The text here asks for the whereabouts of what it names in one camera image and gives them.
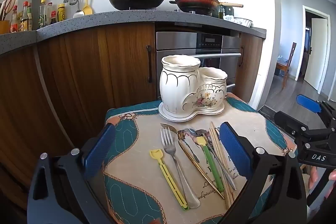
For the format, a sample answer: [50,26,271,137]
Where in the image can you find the wooden chopstick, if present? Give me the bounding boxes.
[213,127,235,205]
[209,121,230,210]
[214,127,236,201]
[211,124,233,207]

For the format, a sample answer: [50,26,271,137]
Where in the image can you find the silver fork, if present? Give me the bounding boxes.
[160,128,201,209]

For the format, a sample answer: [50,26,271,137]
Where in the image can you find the white door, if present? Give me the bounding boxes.
[304,18,328,95]

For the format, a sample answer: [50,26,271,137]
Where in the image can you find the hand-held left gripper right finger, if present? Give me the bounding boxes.
[219,122,307,224]

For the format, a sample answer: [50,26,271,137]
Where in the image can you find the narrow wooden cabinet door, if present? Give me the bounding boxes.
[234,32,264,104]

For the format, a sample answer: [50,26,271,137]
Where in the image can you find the green-handled tulip spoon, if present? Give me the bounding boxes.
[197,136,225,192]

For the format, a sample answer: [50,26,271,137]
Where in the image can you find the grey speckled kitchen counter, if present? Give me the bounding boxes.
[0,10,267,55]

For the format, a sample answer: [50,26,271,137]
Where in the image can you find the yellow-handled tulip spoon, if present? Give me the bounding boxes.
[149,149,190,211]

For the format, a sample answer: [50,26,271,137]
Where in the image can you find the white ceramic utensil holder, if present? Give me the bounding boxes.
[158,55,228,123]

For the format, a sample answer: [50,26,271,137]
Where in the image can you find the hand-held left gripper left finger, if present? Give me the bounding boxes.
[28,123,117,224]

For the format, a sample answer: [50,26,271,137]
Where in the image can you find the gold fork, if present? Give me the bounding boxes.
[160,123,221,194]

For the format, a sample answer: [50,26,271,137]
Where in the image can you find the tall red-capped sauce bottle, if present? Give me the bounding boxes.
[20,1,29,31]

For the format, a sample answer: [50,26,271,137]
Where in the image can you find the yellow seasoning jar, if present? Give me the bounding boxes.
[57,4,66,22]

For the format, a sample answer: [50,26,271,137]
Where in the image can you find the white fluted dish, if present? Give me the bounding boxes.
[233,18,253,28]

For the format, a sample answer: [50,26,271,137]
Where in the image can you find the yellow-capped oil bottle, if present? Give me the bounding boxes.
[39,0,48,29]

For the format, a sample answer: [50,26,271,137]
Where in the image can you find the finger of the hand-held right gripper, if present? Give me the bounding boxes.
[296,94,332,123]
[274,110,307,138]

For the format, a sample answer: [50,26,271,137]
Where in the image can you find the red-labelled sauce bottle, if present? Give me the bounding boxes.
[10,5,19,33]

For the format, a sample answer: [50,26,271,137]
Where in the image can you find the orange tool holder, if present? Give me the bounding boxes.
[0,20,11,34]

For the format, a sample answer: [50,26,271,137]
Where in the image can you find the red frying pan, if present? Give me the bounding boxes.
[169,0,244,14]

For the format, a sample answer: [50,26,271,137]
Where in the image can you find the person's right hand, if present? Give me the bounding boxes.
[301,164,336,199]

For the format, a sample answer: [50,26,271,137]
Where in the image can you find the green-labelled sauce bottle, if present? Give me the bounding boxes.
[27,3,33,30]

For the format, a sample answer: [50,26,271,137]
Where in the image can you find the printed quilted table mat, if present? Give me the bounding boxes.
[101,93,298,224]

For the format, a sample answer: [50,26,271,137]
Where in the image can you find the wooden chair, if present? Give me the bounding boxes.
[275,42,297,90]

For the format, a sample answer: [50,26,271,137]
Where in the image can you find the wide wooden base cabinet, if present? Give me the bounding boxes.
[0,22,158,214]

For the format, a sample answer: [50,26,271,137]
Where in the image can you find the steel built-in oven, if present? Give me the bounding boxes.
[155,30,242,99]

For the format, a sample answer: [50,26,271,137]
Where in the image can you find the red-handled scissors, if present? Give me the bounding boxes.
[2,0,16,21]

